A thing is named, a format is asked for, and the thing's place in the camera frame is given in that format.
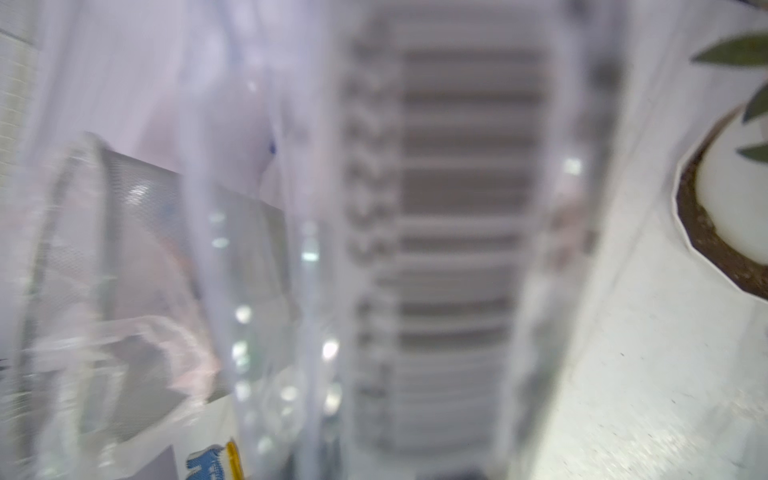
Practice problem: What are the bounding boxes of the clear bottle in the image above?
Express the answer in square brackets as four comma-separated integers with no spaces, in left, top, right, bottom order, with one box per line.
[177,1,630,479]

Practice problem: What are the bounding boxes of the grey mesh waste bin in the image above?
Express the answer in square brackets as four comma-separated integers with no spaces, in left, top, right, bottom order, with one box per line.
[1,133,302,479]

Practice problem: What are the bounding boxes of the blue dotted work glove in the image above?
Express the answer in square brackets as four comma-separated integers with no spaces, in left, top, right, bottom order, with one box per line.
[185,440,246,480]

